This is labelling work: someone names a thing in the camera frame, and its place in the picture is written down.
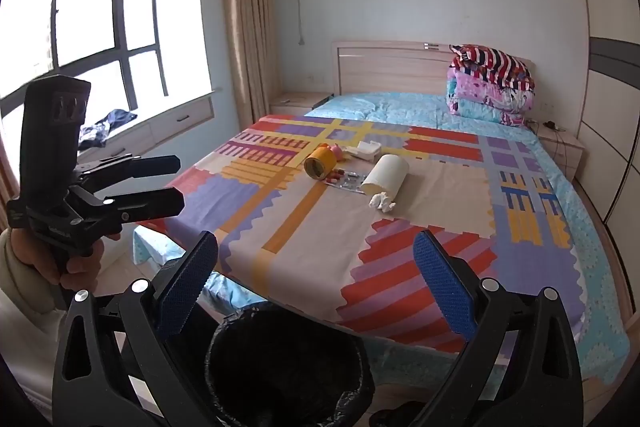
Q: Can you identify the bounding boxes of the light wooden bed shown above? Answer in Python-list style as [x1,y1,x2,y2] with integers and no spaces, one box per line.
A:
[132,39,632,408]

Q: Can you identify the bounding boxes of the black seat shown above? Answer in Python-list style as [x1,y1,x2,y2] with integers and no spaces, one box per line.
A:
[370,401,427,427]

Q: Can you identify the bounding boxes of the beige curtain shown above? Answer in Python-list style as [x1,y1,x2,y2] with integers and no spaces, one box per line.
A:
[220,0,287,128]

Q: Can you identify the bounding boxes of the crumpled white tissue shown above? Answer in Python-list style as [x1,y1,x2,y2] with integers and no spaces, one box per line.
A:
[369,192,397,213]

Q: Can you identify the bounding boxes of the black framed window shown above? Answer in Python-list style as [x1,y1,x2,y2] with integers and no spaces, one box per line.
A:
[0,0,171,148]

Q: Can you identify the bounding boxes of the silver pill blister packs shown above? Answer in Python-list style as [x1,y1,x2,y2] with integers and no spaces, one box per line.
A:
[325,169,373,196]

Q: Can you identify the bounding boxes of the white paper cup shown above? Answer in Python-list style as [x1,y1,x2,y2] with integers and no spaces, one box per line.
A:
[361,153,411,198]

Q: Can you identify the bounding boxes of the trash bin with black bag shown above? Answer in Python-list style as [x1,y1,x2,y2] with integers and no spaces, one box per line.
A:
[204,304,377,427]

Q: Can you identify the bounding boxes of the pink floral folded quilt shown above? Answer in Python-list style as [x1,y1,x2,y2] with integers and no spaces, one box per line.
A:
[445,67,537,128]

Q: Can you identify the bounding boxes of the window seat cabinet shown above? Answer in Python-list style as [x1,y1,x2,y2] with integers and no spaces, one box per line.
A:
[75,89,216,170]

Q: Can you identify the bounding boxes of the person's left forearm white sleeve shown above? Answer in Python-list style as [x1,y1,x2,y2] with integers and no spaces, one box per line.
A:
[0,232,76,423]

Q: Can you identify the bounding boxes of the striped folded quilt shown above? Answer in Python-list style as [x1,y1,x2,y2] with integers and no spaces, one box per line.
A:
[449,44,536,94]

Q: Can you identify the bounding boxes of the black charger with cable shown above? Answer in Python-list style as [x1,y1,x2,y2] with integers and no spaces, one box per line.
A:
[530,119,568,134]

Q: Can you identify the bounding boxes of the light blue bed sheet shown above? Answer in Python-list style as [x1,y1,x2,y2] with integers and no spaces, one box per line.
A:
[132,92,631,388]

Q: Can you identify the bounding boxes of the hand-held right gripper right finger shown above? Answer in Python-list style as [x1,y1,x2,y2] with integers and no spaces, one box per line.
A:
[413,229,584,427]

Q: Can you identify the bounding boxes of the person's left hand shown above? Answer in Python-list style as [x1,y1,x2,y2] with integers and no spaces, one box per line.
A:
[10,228,106,296]

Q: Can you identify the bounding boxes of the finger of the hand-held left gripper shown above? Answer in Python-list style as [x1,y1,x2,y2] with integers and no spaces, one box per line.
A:
[74,186,185,236]
[75,154,182,188]

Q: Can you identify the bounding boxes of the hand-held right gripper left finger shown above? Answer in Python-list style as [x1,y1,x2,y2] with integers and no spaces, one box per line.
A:
[50,231,221,427]

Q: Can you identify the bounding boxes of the dark blue clothes pile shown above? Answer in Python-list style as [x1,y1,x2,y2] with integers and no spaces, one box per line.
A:
[77,108,139,152]

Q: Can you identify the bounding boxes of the light wooden nightstand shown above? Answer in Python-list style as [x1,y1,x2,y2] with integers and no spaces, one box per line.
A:
[537,123,586,181]
[270,92,334,117]

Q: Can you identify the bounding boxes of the white panelled wardrobe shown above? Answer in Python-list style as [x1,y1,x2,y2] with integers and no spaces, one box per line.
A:
[570,0,640,228]

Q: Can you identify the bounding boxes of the white tissue box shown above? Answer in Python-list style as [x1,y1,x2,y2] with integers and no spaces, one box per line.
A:
[347,139,383,162]

